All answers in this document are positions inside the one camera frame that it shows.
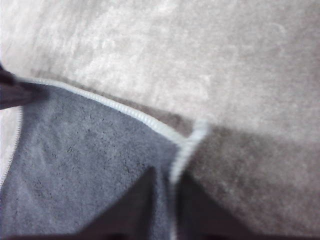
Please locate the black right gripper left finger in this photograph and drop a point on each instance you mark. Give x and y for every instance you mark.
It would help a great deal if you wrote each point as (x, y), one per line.
(135, 212)

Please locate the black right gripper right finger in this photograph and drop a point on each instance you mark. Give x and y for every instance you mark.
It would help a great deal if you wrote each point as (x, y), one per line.
(200, 217)

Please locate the grey table cloth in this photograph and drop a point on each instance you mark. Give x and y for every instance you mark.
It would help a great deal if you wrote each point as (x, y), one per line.
(200, 50)

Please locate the purple towel with grey hem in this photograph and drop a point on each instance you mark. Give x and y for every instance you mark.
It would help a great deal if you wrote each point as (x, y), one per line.
(75, 162)

